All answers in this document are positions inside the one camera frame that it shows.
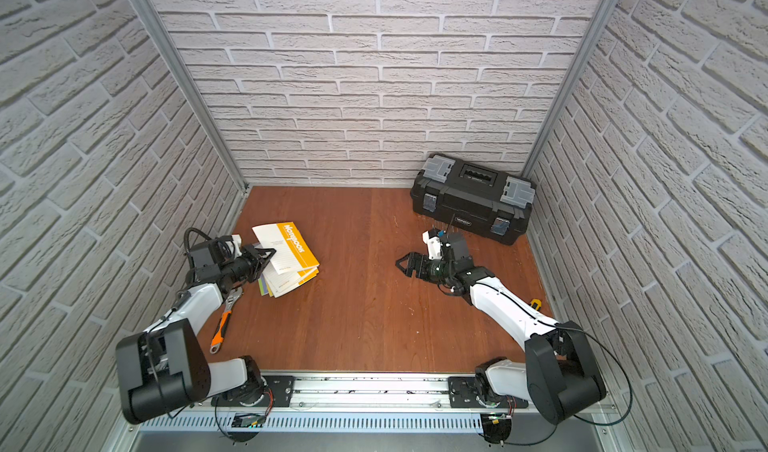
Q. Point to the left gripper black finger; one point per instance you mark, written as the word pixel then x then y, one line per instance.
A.
pixel 257 267
pixel 258 253

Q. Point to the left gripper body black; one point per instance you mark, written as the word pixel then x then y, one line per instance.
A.
pixel 250 263

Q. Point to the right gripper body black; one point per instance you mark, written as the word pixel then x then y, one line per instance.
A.
pixel 438 272

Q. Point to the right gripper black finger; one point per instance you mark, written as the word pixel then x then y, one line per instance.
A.
pixel 414 270
pixel 410 259

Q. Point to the lined notebook green cover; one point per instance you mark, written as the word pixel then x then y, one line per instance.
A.
pixel 263 288

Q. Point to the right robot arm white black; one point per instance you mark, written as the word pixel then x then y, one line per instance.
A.
pixel 560 375

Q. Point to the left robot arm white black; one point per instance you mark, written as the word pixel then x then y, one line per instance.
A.
pixel 163 369

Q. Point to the black grey toolbox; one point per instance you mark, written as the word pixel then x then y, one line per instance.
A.
pixel 475 198

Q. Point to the orange adjustable wrench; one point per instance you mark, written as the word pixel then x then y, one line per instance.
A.
pixel 222 326

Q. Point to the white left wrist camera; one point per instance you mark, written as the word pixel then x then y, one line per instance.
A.
pixel 233 243

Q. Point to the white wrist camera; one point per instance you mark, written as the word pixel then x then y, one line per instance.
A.
pixel 433 239
pixel 233 243

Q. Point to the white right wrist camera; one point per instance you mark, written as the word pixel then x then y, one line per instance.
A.
pixel 433 239

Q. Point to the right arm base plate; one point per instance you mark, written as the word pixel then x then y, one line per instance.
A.
pixel 465 392

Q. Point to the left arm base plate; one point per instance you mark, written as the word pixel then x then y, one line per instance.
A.
pixel 278 391

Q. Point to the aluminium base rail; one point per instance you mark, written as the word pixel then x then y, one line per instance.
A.
pixel 358 400

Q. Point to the left aluminium corner post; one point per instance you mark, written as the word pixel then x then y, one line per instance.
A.
pixel 162 39

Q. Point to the aluminium corner post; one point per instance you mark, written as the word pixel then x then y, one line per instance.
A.
pixel 162 39
pixel 573 74

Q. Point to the right aluminium corner post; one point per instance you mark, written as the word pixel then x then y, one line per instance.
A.
pixel 573 74

